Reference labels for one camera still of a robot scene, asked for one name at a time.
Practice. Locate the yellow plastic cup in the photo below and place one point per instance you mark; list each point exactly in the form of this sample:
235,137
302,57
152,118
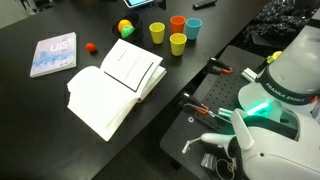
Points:
157,33
178,45

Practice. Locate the blue plastic cup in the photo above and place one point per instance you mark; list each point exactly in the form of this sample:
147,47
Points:
193,29

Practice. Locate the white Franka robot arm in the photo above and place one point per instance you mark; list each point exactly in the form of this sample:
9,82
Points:
283,156

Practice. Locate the black orange spring clamp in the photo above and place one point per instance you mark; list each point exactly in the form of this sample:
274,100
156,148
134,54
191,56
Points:
218,65
195,101

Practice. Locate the small white washer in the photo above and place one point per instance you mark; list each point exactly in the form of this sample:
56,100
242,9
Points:
190,119

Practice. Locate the open white book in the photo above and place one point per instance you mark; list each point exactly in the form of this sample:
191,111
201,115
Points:
100,96

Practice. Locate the black perforated base board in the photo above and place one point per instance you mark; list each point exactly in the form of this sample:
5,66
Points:
221,88

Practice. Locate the green toy fruit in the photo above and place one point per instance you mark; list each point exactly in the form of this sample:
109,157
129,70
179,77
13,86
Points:
127,31

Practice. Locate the orange plastic cup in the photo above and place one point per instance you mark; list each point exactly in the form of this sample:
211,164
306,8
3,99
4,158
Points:
177,25

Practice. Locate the aluminium extrusion bar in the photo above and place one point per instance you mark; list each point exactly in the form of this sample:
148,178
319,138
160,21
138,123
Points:
249,74
225,112

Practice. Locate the black bowl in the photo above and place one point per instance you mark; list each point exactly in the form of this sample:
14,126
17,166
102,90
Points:
137,21

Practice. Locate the orange toy fruit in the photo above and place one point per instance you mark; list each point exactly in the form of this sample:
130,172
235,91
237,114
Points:
124,23

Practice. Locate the small red ball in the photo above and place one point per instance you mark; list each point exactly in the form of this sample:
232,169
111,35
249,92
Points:
90,47

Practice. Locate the small clear plastic bag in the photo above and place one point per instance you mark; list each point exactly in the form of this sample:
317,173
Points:
208,160

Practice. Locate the white-framed tablet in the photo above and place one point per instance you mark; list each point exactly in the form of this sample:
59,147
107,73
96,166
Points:
136,2

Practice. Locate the tan rubber band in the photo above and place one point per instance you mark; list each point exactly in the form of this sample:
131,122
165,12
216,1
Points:
217,166

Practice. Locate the closed UIST book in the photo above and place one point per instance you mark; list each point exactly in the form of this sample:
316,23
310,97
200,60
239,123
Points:
53,55

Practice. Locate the yellow-green plug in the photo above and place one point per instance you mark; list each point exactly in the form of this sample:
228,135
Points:
275,56

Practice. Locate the dark speckled bag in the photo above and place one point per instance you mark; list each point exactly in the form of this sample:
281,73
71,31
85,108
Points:
280,18

